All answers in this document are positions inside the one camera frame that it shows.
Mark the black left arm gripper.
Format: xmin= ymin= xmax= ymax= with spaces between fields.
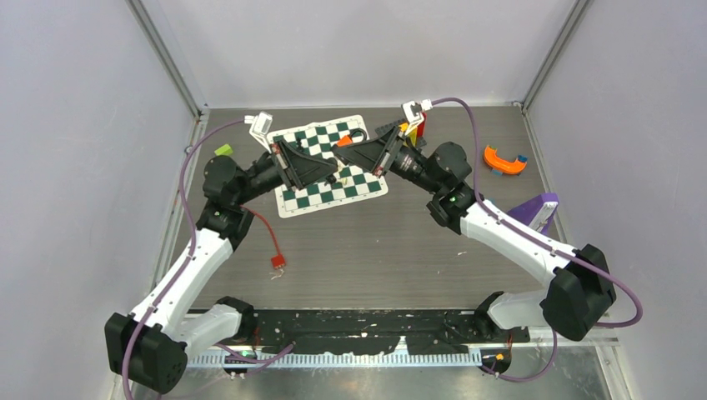
xmin=234 ymin=139 xmax=338 ymax=206

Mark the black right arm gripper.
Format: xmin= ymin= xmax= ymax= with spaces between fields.
xmin=338 ymin=125 xmax=444 ymax=196

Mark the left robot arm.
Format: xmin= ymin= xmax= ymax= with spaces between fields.
xmin=104 ymin=139 xmax=338 ymax=399

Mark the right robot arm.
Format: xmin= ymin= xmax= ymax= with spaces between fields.
xmin=328 ymin=124 xmax=616 ymax=342

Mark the green white chess mat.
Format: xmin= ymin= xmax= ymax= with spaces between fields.
xmin=268 ymin=115 xmax=389 ymax=218

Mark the dark grey building baseplate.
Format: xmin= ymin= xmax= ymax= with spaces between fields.
xmin=375 ymin=118 xmax=427 ymax=149

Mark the red building block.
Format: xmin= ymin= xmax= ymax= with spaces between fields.
xmin=414 ymin=112 xmax=427 ymax=139

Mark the light green block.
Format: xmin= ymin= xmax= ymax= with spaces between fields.
xmin=214 ymin=143 xmax=233 ymax=157

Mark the orange curved toy track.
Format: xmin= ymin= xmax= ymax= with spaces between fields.
xmin=483 ymin=146 xmax=528 ymax=176

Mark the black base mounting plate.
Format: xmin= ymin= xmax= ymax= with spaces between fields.
xmin=236 ymin=309 xmax=530 ymax=355

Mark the purple white device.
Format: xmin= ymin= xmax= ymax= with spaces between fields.
xmin=508 ymin=192 xmax=559 ymax=235

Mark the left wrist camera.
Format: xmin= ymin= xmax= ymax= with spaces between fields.
xmin=243 ymin=112 xmax=273 ymax=153

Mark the red cable with plug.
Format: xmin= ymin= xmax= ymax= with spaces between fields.
xmin=243 ymin=205 xmax=288 ymax=276

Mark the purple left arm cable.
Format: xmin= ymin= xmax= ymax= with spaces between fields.
xmin=121 ymin=118 xmax=249 ymax=400

